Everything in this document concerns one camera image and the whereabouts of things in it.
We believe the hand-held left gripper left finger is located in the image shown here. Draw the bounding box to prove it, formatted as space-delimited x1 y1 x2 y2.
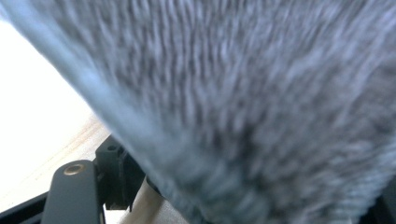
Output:
93 134 147 212

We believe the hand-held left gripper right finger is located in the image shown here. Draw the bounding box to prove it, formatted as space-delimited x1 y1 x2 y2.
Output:
359 183 396 224

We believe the grey knit cloth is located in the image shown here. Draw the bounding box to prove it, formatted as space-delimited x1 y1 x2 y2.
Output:
0 0 396 224

